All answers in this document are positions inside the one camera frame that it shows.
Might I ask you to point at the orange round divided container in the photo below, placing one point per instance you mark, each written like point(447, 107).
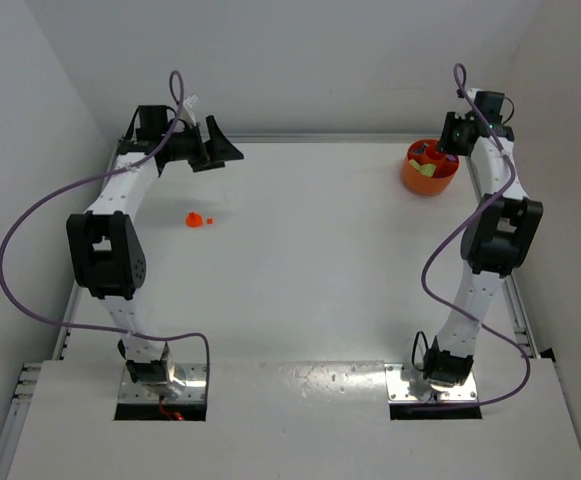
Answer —
point(420, 184)

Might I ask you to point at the orange lego piece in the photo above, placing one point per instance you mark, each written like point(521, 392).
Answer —
point(194, 220)

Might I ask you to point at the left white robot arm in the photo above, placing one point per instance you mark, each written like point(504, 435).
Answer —
point(107, 257)

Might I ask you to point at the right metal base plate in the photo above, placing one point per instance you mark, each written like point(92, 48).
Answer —
point(406, 387)

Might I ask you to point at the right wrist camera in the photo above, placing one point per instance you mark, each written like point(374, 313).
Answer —
point(467, 98)

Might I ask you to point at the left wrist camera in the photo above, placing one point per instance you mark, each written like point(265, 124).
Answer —
point(190, 108)

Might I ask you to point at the metal base plate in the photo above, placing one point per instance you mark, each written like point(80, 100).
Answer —
point(186, 385)
point(406, 387)

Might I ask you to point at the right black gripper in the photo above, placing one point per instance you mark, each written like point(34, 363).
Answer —
point(452, 141)

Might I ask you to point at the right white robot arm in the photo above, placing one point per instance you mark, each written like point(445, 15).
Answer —
point(494, 243)

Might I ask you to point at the yellow-green lego brick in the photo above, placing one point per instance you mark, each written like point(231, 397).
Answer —
point(415, 164)
point(428, 170)

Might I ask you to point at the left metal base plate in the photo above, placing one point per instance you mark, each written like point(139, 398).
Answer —
point(186, 385)

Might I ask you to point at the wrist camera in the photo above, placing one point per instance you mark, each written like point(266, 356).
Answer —
point(190, 108)
point(467, 98)

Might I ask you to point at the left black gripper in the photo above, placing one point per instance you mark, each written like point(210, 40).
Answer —
point(208, 148)

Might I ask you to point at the white front cover board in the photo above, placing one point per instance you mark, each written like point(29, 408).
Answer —
point(290, 421)

